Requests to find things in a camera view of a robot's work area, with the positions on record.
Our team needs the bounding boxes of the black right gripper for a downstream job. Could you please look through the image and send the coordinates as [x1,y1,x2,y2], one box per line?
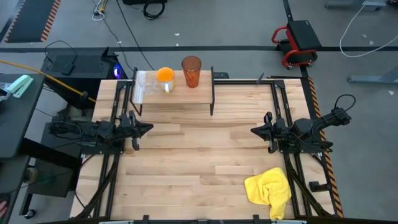
[250,111,292,154]

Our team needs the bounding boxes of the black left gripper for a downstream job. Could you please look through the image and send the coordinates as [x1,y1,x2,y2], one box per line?
[119,110,154,151]

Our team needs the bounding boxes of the clear glass mug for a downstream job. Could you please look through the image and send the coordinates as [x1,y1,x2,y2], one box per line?
[137,72,159,96]

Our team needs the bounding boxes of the orange-red faceted plastic tumbler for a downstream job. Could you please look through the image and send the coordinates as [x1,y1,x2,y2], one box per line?
[181,55,203,89]

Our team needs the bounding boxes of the wooden shelf black legs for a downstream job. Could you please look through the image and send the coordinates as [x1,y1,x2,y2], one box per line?
[129,66,216,118]

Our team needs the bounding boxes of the yellow cloth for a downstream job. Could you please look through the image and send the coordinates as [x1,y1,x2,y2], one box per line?
[244,167,292,220]

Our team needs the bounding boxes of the orange black hazard tape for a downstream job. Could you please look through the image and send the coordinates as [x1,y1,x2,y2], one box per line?
[307,77,345,218]

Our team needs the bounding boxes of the black computer tower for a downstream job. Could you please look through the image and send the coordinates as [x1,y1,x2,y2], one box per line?
[41,46,128,110]

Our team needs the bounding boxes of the black low cart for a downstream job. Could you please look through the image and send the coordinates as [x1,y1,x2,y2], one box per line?
[18,121,83,220]

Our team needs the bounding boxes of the red black rolling stool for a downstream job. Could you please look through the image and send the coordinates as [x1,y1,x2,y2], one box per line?
[271,20,323,70]

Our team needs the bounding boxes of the grey table base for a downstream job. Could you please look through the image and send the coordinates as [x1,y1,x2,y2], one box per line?
[348,67,398,85]

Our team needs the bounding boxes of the black side desk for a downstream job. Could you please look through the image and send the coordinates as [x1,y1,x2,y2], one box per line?
[0,73,46,159]

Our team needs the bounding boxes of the mint green stapler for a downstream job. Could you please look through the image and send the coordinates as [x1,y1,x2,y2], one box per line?
[6,74,34,99]

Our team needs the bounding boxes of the black striped floor mat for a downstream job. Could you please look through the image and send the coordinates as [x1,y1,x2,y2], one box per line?
[4,0,62,44]

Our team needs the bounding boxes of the black aluminium table frame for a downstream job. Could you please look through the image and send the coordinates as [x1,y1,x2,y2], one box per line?
[74,77,340,224]

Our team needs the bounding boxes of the black clamp handle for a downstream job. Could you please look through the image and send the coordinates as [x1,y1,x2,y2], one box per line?
[309,181,332,193]

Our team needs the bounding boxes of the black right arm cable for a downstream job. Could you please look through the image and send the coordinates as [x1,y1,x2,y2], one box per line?
[334,94,357,113]

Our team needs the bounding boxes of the long black floor cable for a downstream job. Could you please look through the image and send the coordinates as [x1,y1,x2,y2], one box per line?
[116,0,155,71]

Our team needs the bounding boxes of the coiled black floor cable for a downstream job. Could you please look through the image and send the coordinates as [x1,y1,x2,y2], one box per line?
[142,0,165,21]

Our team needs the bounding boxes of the white yellow cable bundle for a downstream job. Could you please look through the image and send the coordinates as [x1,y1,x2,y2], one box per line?
[91,0,109,22]

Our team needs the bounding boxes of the white floor cable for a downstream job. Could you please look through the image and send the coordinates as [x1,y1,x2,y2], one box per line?
[338,0,398,58]

